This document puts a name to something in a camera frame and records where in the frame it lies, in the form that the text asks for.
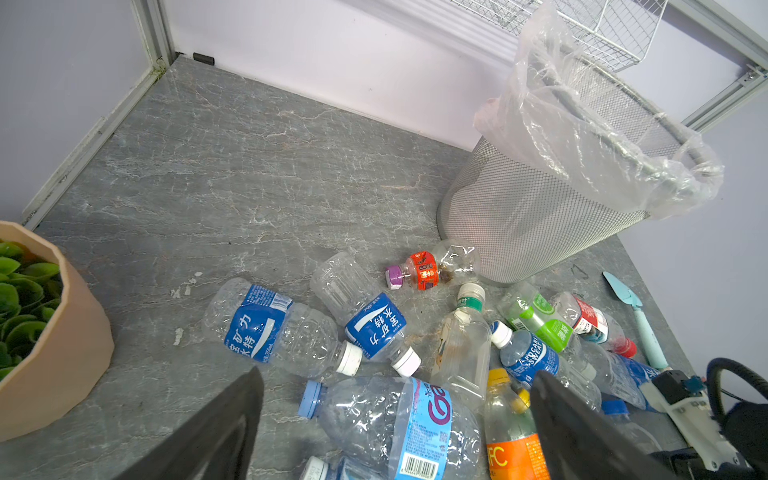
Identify white wire wall shelf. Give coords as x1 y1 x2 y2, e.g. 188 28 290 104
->
454 0 667 72

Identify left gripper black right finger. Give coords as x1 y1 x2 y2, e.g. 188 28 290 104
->
530 372 675 479

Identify small red label purple cap bottle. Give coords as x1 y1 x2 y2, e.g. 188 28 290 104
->
385 239 479 291

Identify blue label bottle white cap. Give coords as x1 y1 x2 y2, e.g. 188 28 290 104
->
310 252 421 377

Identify red label clear bottle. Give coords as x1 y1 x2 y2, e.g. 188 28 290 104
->
551 292 638 358

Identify clear bottle green band cap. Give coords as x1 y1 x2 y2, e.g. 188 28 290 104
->
431 282 491 412

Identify small blue label bottle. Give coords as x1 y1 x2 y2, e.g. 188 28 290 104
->
602 400 661 454

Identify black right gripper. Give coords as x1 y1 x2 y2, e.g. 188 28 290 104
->
650 402 767 479

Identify green label clear bottle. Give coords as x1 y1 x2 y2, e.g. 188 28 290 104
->
496 282 596 381

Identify orange label bottle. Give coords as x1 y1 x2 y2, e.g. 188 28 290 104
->
484 368 550 480

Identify potted green plant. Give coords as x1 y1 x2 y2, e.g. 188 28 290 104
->
1 221 114 440

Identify blue pocari label bottle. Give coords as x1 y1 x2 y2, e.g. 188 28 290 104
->
490 321 602 411

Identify grey mesh waste bin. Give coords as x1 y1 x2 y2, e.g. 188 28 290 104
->
436 56 697 286

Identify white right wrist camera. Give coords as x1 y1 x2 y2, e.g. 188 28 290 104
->
640 370 749 479

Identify blue label bottle red cap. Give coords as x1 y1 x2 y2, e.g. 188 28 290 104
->
588 347 660 411

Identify large blue label water bottle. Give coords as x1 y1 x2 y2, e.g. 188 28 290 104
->
298 376 483 479

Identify blue label clear water bottle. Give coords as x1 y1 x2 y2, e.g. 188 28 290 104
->
202 277 363 379

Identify light blue garden trowel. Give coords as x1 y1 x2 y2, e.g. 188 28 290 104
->
602 271 670 371

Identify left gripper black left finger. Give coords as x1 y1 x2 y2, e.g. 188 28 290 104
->
118 367 264 479

